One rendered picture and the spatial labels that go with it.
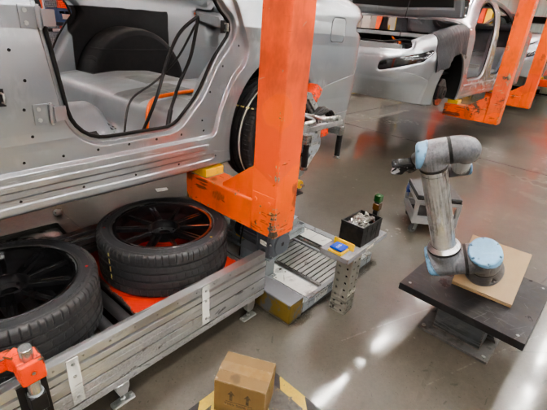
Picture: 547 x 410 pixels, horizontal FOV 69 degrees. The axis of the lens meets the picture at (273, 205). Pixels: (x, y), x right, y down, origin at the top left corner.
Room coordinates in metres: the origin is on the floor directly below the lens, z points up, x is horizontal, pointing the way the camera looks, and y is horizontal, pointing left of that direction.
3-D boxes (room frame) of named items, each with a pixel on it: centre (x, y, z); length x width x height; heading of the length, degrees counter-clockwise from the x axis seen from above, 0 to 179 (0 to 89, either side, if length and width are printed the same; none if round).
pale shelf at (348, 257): (1.89, -0.46, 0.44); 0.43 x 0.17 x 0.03; 141
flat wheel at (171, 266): (1.81, 0.56, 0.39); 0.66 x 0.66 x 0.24
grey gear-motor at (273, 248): (2.13, 0.09, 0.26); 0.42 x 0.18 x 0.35; 51
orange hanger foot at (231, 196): (2.02, 0.26, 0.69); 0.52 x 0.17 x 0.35; 51
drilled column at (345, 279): (1.87, -0.44, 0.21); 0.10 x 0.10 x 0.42; 51
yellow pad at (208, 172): (2.12, 0.39, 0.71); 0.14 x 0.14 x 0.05; 51
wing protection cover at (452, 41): (4.90, -1.82, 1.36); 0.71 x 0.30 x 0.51; 141
